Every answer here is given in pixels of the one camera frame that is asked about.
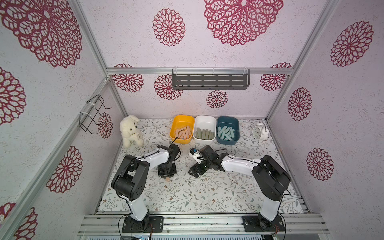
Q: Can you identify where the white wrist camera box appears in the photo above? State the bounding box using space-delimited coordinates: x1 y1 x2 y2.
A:
189 148 204 164

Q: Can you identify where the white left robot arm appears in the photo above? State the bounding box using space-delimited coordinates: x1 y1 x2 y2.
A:
111 144 181 223

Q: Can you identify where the grey wall shelf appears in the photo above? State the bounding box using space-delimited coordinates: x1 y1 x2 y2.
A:
171 69 250 90

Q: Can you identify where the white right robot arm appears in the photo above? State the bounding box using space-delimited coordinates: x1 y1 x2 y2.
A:
189 145 291 223

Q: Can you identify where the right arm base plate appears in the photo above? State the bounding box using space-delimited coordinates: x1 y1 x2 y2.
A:
242 215 286 233

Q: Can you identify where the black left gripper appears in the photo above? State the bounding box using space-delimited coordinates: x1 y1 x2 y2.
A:
157 162 177 179

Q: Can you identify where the white storage box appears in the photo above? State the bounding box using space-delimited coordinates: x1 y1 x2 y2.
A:
193 116 217 145

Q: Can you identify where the white plush dog toy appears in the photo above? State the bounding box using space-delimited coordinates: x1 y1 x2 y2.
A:
120 115 144 150

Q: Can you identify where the white alarm clock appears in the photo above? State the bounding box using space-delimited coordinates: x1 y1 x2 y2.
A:
252 122 269 142

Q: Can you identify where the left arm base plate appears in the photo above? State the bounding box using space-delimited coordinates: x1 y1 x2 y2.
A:
122 216 164 234

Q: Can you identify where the yellow storage box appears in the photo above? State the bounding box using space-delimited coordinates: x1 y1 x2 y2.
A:
170 115 195 144

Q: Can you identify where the black wire wall rack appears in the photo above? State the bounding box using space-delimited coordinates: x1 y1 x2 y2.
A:
79 94 111 135

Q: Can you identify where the dark teal storage box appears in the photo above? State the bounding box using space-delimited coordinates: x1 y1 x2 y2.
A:
216 116 240 146

